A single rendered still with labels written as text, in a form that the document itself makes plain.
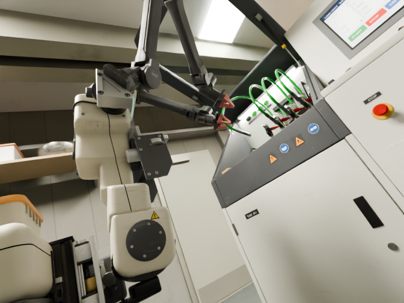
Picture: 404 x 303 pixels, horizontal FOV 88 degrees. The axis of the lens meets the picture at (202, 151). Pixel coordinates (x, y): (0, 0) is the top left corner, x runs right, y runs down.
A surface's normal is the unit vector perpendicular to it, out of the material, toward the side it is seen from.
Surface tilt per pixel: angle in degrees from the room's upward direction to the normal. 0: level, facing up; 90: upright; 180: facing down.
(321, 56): 76
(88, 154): 90
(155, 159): 90
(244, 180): 90
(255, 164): 90
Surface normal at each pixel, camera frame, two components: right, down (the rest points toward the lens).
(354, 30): -0.80, -0.19
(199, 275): 0.36, -0.52
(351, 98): -0.73, 0.00
